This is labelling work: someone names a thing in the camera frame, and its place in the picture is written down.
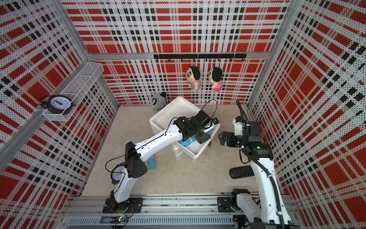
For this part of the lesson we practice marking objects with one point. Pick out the black alarm clock on floor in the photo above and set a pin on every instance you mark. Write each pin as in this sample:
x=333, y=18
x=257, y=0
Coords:
x=117, y=173

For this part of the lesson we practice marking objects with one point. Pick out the white wire wall basket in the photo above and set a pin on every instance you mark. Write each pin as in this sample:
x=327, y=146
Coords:
x=78, y=88

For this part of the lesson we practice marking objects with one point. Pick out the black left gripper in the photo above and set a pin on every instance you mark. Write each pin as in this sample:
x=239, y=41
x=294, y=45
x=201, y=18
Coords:
x=204, y=138

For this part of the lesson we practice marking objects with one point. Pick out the blue toy microphone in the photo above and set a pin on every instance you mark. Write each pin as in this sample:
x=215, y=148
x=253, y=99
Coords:
x=192, y=139
x=152, y=162

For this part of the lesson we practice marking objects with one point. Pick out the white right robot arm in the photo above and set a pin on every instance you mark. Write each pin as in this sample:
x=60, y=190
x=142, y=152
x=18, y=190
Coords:
x=269, y=211

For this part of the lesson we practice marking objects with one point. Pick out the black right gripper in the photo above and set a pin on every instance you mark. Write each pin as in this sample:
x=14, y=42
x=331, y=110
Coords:
x=231, y=136

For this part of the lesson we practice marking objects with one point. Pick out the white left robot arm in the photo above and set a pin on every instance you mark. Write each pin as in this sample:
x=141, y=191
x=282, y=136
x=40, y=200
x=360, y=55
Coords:
x=125, y=175

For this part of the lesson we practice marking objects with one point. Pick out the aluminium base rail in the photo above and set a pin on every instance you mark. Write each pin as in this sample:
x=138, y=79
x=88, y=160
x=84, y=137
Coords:
x=159, y=211

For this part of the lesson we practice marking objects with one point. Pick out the grey plush animal toy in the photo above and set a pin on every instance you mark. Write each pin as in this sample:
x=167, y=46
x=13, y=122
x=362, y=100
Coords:
x=158, y=101

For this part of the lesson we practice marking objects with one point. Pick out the small circuit board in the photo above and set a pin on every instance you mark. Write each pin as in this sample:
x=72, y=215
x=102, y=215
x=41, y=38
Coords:
x=114, y=220

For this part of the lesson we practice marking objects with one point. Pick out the black cylinder on floor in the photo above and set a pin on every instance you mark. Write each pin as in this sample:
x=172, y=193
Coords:
x=241, y=172

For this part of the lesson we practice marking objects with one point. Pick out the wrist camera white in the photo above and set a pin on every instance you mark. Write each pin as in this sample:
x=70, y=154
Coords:
x=238, y=126
x=214, y=122

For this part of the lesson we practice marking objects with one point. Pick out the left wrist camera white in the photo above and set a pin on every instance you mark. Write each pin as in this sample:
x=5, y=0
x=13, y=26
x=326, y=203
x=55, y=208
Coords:
x=214, y=122

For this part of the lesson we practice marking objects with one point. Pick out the black alarm clock in basket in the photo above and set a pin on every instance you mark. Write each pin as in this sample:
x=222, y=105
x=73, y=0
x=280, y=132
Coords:
x=57, y=104

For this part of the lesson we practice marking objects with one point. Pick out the black wall hook rail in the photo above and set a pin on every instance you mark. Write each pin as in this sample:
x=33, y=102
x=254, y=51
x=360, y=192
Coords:
x=218, y=56

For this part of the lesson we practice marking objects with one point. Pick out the plush doll blue shorts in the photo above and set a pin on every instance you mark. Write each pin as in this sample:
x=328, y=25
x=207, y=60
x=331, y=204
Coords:
x=193, y=76

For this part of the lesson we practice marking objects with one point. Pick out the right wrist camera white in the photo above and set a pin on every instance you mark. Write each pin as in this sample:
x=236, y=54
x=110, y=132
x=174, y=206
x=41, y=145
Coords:
x=238, y=126

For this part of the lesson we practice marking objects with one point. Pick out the plush doll pink shorts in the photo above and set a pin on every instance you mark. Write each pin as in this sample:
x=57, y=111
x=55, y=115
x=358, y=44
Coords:
x=215, y=78

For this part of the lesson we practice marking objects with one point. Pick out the white plastic drawer cabinet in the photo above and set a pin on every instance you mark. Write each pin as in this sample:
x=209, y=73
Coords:
x=177, y=108

